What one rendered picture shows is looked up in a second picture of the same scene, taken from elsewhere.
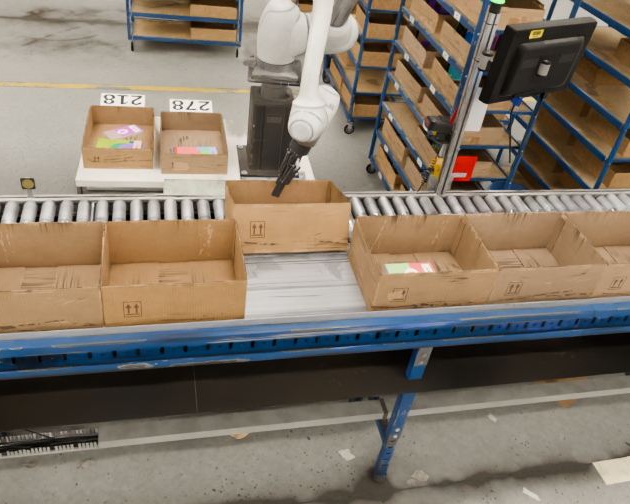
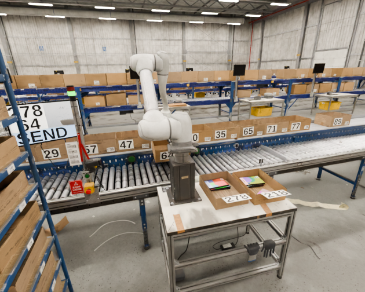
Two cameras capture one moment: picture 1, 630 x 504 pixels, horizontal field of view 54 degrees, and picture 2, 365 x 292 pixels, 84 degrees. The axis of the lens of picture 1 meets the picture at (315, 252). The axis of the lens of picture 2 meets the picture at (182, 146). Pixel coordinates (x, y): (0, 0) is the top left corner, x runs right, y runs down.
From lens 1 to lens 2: 3.94 m
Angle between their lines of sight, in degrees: 121
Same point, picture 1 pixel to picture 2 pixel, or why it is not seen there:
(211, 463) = not seen: hidden behind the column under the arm
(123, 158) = (243, 174)
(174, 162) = (221, 175)
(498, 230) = (101, 146)
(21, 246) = (229, 133)
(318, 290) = not seen: hidden behind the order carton
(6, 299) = (218, 124)
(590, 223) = (63, 149)
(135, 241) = (205, 135)
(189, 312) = not seen: hidden behind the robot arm
